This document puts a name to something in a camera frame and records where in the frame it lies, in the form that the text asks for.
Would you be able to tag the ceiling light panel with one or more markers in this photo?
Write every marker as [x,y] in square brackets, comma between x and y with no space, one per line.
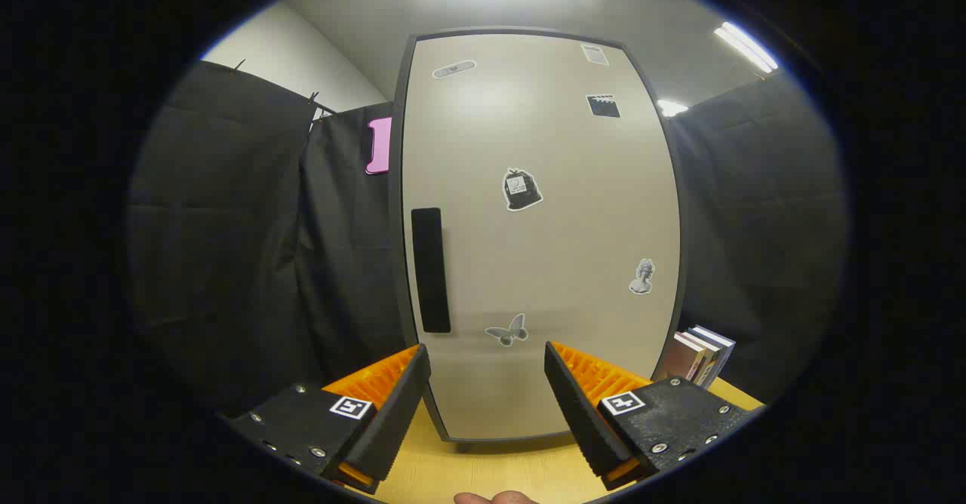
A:
[672,108]

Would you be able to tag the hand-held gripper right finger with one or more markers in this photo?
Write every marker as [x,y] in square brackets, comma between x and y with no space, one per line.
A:
[581,413]

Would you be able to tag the long ceiling light strip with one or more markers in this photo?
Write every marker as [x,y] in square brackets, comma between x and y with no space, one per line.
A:
[746,46]

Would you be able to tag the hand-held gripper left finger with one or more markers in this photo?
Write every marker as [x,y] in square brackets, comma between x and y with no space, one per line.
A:
[400,413]

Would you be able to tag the black backdrop cloth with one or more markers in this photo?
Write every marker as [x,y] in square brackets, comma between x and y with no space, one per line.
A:
[226,247]

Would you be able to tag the dark grey cabinet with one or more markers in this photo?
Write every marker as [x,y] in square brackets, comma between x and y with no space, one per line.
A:
[395,187]

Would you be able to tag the pink cover book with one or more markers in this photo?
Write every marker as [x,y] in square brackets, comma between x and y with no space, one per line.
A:
[679,357]

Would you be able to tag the white cover book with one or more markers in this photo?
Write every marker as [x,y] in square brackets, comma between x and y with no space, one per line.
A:
[708,357]

